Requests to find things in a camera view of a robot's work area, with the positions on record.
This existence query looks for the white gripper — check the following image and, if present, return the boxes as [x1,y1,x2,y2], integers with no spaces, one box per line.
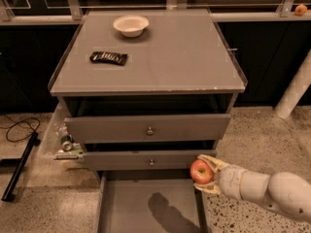
[193,154,270,201]

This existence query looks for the red apple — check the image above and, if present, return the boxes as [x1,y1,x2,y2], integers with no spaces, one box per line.
[190,159,215,184]

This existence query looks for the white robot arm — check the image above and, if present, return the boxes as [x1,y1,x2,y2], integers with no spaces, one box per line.
[190,154,311,223]

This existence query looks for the grey top drawer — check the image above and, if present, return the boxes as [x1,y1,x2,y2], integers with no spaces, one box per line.
[64,114,230,144]

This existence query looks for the grey drawer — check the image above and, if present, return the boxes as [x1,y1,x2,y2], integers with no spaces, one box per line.
[64,114,230,144]
[84,150,217,171]
[94,170,212,233]

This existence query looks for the grey bottom drawer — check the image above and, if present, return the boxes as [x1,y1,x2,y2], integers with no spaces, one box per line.
[94,170,212,233]

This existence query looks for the grey drawer cabinet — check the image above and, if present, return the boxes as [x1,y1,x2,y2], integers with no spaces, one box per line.
[50,10,247,156]

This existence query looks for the grey middle drawer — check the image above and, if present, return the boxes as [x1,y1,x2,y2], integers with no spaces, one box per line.
[84,150,217,171]

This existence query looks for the black candy bar wrapper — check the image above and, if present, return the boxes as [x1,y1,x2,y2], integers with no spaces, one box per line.
[89,51,127,66]

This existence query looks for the green soda can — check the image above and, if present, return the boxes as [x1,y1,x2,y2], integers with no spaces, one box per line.
[61,135,73,151]

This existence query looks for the white paper bowl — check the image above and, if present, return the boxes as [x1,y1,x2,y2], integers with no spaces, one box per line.
[113,15,149,38]

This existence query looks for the black metal stand leg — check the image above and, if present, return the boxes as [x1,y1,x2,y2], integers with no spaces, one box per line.
[1,132,40,202]

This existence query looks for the orange fruit on ledge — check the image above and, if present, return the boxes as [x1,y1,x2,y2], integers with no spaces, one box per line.
[294,4,307,17]

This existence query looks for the metal window railing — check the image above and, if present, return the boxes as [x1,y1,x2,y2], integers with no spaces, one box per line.
[0,0,311,25]

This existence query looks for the white cylindrical post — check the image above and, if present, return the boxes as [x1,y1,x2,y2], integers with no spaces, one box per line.
[274,50,311,118]

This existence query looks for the black cable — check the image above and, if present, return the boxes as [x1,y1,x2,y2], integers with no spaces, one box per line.
[0,114,41,144]

